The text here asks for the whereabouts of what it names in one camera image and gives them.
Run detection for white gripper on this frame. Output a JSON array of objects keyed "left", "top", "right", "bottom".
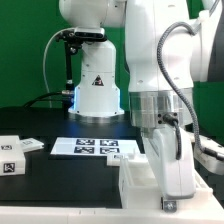
[{"left": 141, "top": 125, "right": 196, "bottom": 212}]

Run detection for white cabinet body box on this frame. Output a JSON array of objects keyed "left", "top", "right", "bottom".
[{"left": 119, "top": 158, "right": 214, "bottom": 210}]

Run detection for white door panel with knob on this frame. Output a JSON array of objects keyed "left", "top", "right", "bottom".
[{"left": 107, "top": 150, "right": 146, "bottom": 166}]

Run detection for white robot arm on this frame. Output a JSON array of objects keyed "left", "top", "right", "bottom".
[{"left": 59, "top": 0, "right": 224, "bottom": 212}]

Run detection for white cabinet top block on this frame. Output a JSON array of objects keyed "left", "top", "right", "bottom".
[{"left": 0, "top": 135, "right": 26, "bottom": 176}]

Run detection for white L-shaped fence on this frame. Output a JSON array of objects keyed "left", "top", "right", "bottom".
[{"left": 0, "top": 198, "right": 224, "bottom": 224}]

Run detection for white marker sheet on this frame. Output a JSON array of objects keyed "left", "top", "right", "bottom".
[{"left": 51, "top": 137, "right": 140, "bottom": 156}]

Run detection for small white panel piece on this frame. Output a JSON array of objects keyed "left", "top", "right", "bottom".
[{"left": 20, "top": 138, "right": 44, "bottom": 153}]

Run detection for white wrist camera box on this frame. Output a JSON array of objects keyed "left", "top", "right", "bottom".
[{"left": 188, "top": 132, "right": 224, "bottom": 175}]

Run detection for black base cables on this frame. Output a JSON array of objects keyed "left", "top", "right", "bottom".
[{"left": 23, "top": 90, "right": 75, "bottom": 109}]

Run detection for black camera on stand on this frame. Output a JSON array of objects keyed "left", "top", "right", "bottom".
[{"left": 55, "top": 27, "right": 107, "bottom": 109}]

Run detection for grey camera cable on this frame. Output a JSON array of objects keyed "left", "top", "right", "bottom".
[{"left": 42, "top": 27, "right": 75, "bottom": 109}]

